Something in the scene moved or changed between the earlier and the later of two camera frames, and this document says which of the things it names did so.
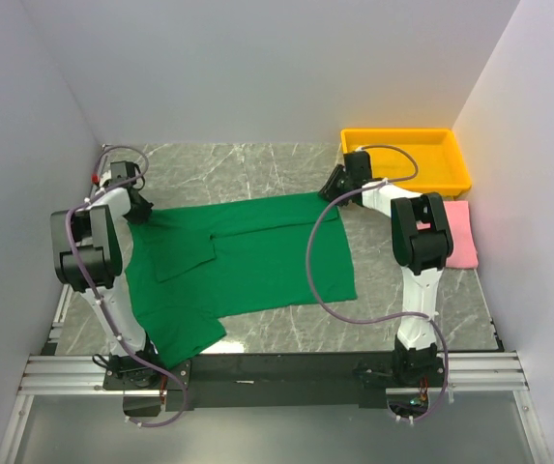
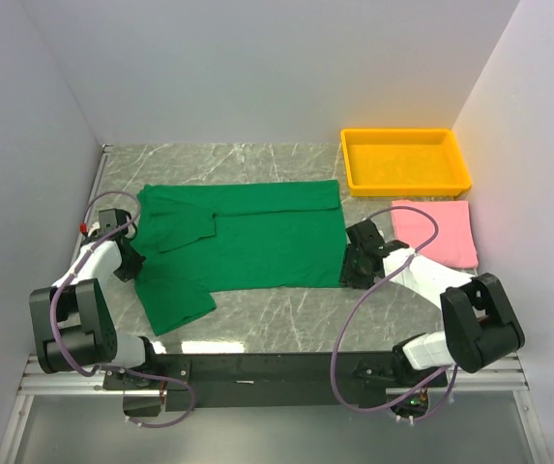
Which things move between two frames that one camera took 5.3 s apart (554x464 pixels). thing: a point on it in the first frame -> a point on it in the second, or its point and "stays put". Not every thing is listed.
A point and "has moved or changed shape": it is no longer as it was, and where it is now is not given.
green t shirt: [189, 267] has moved or changed shape
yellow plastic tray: [424, 159] stays put
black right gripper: [335, 184] -> [354, 266]
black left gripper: [140, 211] -> [129, 266]
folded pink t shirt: [464, 252] stays put
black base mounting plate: [211, 381] stays put
